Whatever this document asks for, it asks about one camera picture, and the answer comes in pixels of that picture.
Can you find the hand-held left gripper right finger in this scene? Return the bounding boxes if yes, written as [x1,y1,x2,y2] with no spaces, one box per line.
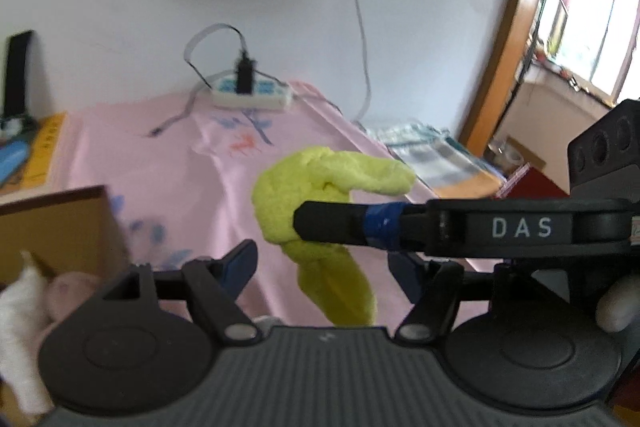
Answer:
[387,252,544,342]

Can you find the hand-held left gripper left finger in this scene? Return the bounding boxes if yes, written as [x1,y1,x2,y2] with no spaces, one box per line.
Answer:
[97,239,263,342]

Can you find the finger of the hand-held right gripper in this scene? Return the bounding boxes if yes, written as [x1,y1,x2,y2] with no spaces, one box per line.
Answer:
[292,201,432,253]

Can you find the yellow green fuzzy towel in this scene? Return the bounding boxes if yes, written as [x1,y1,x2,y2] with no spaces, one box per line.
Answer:
[251,146,417,328]

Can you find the brown cardboard box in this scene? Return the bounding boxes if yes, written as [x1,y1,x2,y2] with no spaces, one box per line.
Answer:
[0,185,132,427]

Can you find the person's right hand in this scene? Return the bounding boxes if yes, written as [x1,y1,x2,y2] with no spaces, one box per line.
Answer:
[595,278,638,334]

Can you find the maroon box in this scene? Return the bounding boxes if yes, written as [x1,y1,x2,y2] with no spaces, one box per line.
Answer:
[495,164,571,198]

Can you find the folded checked cloth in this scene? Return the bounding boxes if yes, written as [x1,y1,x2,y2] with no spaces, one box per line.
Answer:
[372,119,506,200]

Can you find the pink printed tablecloth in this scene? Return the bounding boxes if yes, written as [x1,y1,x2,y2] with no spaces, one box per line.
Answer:
[0,81,501,328]

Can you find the white power strip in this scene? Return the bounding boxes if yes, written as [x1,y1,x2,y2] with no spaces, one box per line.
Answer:
[212,74,295,112]

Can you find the pink plush toy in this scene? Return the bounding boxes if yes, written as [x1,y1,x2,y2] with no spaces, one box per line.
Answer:
[45,272,103,323]

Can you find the black charger plug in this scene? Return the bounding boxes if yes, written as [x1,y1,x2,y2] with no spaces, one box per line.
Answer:
[234,51,256,95]

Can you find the window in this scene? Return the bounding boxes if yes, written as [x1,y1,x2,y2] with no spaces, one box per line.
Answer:
[537,0,640,108]

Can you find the yellow book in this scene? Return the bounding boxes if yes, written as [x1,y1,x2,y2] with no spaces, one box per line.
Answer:
[0,112,68,196]

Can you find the white plush toy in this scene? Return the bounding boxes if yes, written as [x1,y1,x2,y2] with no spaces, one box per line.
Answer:
[0,252,57,415]

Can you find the blue glasses case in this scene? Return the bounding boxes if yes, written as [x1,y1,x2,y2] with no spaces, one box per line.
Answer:
[0,139,32,185]

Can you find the small white green toy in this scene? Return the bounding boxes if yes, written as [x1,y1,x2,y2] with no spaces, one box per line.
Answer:
[0,114,36,138]

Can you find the white wall cable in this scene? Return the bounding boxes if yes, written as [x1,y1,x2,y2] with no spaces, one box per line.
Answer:
[345,0,373,124]

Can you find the wooden door frame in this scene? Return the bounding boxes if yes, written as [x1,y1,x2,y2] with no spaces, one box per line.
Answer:
[457,0,563,158]

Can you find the grey charger cable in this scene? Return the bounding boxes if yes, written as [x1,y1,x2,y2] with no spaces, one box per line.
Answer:
[147,23,251,138]

